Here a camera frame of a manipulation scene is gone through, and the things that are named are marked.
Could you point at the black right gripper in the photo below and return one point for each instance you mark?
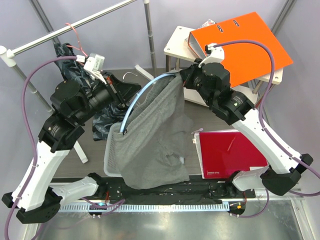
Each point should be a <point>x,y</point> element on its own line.
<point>189,73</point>

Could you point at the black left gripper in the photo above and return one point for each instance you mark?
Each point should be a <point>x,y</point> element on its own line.
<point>120,92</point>

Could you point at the dark patterned shark shorts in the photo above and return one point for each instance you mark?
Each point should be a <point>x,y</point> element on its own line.
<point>73,71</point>

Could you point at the light blue hanger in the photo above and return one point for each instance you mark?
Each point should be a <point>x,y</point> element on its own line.
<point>138,95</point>

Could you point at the grey shorts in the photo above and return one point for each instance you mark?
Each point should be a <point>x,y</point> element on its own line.
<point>148,153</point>

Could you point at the pink hanger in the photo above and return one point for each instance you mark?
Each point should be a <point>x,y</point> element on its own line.
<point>79,48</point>

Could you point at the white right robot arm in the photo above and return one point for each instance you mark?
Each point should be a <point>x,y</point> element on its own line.
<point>285,166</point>

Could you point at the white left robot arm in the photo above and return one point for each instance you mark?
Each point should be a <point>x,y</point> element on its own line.
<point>73,107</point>

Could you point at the white two-tier shelf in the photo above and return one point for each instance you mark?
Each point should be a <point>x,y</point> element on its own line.
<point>177,48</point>

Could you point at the patterned book under binder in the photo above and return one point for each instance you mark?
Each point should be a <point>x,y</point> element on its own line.
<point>208,23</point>

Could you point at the white plastic basket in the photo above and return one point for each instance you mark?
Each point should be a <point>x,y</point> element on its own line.
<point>110,166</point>

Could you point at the red folder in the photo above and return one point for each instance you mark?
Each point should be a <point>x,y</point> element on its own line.
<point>221,153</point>

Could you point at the silver clothes rack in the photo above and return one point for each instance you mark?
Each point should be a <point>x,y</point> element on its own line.
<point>7,55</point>

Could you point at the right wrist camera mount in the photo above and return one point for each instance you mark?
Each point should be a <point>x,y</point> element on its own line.
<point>214,54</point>

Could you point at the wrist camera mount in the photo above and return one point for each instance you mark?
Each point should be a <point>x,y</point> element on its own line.
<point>93,65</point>
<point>214,54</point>

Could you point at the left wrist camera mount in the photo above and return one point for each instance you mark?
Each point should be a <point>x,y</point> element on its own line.
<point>93,65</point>

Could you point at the orange ring binder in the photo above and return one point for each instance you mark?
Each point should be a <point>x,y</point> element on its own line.
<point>245,61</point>

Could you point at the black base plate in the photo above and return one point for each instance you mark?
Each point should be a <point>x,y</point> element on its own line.
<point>196,191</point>

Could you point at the white cable duct strip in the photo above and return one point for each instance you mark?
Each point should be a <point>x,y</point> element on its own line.
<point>79,207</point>

